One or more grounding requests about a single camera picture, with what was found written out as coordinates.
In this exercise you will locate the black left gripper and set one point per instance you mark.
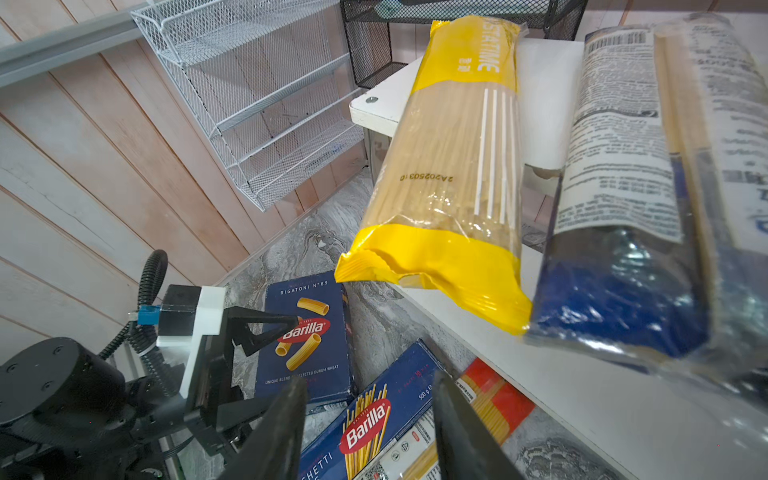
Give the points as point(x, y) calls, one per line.
point(215, 413)

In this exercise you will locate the clear blue-ended spaghetti bag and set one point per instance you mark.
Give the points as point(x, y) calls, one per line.
point(657, 255)

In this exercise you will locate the blue Barilla rigatoni box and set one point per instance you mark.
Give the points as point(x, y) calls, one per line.
point(319, 349)

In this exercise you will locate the red spaghetti bag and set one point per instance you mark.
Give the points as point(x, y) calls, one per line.
point(499, 405)

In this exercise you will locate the black mesh wall basket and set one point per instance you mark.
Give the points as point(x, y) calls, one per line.
point(468, 40)

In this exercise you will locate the yellow Pastatime spaghetti bag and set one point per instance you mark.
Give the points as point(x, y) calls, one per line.
point(446, 209)

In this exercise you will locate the white two-tier shelf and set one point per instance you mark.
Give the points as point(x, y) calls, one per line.
point(656, 255)

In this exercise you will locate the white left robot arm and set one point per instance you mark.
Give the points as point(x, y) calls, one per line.
point(70, 413)

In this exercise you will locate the white wire mesh organizer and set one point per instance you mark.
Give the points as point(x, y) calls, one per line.
point(269, 83)

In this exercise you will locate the blue Barilla spaghetti bag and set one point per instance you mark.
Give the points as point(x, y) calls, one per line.
point(375, 420)

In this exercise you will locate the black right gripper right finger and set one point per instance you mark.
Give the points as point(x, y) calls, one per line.
point(465, 448)

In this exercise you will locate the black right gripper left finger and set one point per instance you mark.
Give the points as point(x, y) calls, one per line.
point(273, 450)

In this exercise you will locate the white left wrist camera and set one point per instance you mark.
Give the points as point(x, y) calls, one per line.
point(186, 315)

